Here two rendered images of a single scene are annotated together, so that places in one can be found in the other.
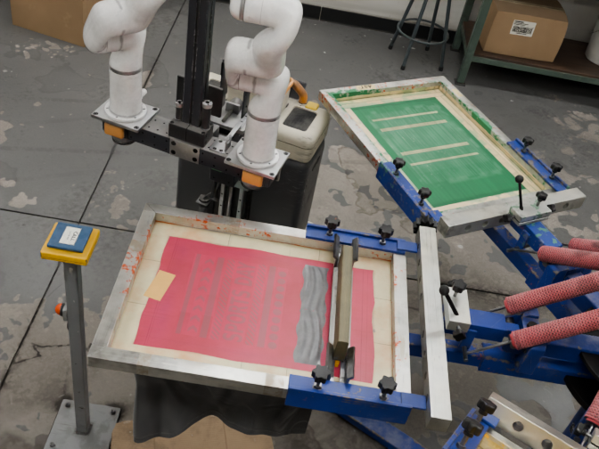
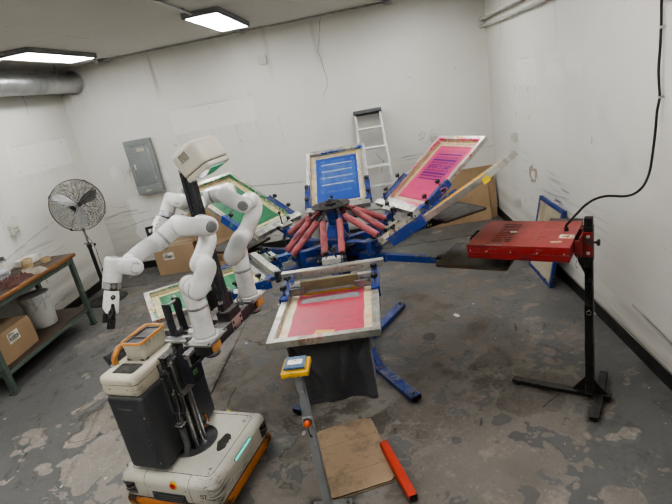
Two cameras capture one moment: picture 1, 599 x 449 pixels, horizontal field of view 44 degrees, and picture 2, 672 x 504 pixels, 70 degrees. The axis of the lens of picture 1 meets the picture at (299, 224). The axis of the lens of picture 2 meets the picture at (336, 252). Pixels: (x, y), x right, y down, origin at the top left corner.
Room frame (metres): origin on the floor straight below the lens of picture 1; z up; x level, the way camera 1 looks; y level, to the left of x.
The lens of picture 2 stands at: (0.85, 2.54, 2.15)
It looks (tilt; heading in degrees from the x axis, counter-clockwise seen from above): 19 degrees down; 280
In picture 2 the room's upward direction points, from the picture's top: 11 degrees counter-clockwise
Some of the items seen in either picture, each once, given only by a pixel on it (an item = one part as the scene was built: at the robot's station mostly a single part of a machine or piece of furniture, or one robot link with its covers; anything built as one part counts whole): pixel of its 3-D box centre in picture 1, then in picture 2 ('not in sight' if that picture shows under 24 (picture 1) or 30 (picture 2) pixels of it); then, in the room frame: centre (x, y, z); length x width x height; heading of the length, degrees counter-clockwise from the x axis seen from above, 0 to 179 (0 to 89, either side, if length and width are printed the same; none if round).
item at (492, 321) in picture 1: (471, 322); not in sight; (1.40, -0.51, 1.02); 0.17 x 0.06 x 0.05; 93
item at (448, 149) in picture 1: (464, 148); (223, 272); (2.18, -0.51, 1.05); 1.08 x 0.61 x 0.23; 33
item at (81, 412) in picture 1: (77, 346); (314, 445); (1.46, 0.62, 0.48); 0.22 x 0.22 x 0.96; 3
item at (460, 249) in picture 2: not in sight; (418, 257); (0.83, -0.70, 0.91); 1.34 x 0.40 x 0.08; 153
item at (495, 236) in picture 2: not in sight; (528, 239); (0.16, -0.35, 1.06); 0.61 x 0.46 x 0.12; 153
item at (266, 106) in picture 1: (264, 87); (238, 257); (1.78, 0.17, 1.37); 0.13 x 0.10 x 0.16; 90
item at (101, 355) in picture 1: (264, 299); (328, 305); (1.37, 0.05, 0.97); 0.79 x 0.58 x 0.04; 93
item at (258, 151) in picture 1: (262, 132); (243, 283); (1.79, 0.16, 1.21); 0.16 x 0.13 x 0.15; 168
